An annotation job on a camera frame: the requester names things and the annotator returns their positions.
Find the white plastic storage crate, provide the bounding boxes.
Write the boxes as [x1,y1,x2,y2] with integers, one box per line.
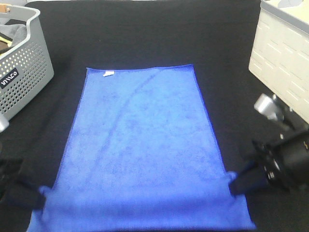
[249,0,309,122]

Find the black table cover cloth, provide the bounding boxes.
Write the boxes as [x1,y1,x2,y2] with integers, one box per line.
[0,0,309,232]

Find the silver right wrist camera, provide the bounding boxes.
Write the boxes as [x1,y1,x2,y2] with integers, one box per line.
[254,93,284,122]

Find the blue microfibre towel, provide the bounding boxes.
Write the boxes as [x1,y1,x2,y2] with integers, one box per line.
[28,65,255,232]

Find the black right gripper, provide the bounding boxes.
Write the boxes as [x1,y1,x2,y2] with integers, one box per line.
[228,140,282,197]

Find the grey perforated laundry basket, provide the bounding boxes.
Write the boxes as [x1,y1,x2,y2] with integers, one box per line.
[0,3,54,131]

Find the yellow and black cloth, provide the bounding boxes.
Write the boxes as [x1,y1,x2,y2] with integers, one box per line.
[0,37,12,55]

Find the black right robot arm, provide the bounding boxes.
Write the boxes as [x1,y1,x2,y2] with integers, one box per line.
[228,107,309,196]

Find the grey towel in basket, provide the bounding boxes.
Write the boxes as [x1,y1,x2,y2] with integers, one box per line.
[0,24,27,46]

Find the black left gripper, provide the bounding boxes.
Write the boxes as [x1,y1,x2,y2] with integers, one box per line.
[0,158,52,210]

